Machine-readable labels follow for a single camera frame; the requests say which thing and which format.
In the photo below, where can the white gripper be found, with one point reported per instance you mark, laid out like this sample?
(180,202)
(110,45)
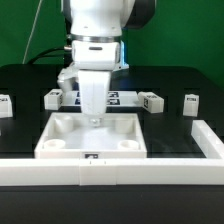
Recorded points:
(95,63)

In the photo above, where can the white obstacle fence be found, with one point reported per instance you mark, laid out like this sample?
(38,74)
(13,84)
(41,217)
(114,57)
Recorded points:
(208,170)

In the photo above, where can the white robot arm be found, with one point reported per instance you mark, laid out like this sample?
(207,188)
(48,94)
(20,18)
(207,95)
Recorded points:
(96,30)

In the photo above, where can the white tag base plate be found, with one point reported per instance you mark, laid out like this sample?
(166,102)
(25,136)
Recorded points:
(115,99)

